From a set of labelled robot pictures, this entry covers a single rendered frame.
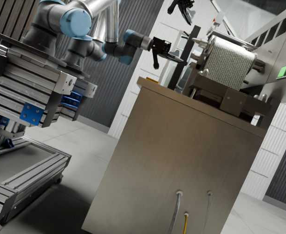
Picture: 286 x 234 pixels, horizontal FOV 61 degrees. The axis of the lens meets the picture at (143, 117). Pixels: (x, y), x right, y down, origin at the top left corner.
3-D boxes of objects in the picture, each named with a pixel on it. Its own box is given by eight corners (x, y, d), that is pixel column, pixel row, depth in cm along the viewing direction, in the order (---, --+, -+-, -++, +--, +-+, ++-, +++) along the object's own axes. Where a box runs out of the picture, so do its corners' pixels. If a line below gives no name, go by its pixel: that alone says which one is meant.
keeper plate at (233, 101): (218, 108, 121) (227, 88, 121) (237, 116, 121) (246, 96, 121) (219, 108, 119) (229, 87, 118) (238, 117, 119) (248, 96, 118)
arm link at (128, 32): (123, 43, 146) (128, 30, 145) (139, 51, 145) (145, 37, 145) (121, 40, 138) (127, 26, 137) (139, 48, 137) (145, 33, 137)
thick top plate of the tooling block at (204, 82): (187, 87, 137) (192, 77, 137) (253, 115, 137) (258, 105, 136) (192, 84, 121) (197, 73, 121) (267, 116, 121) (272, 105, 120)
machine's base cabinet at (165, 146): (126, 152, 372) (148, 100, 368) (165, 169, 371) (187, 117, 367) (71, 246, 121) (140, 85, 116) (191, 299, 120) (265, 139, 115)
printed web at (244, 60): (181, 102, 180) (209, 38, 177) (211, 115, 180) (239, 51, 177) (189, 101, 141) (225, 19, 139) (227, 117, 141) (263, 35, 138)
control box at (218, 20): (211, 24, 202) (216, 12, 202) (218, 27, 202) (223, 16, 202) (212, 21, 195) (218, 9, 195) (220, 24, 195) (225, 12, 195)
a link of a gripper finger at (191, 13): (199, 16, 142) (192, 3, 144) (190, 22, 143) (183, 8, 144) (198, 19, 145) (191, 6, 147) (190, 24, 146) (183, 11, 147)
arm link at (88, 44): (63, 47, 158) (71, 27, 157) (79, 55, 169) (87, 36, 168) (74, 51, 151) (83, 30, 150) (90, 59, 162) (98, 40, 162)
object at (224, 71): (197, 82, 141) (211, 52, 140) (235, 98, 141) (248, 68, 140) (198, 82, 141) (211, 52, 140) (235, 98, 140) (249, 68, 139)
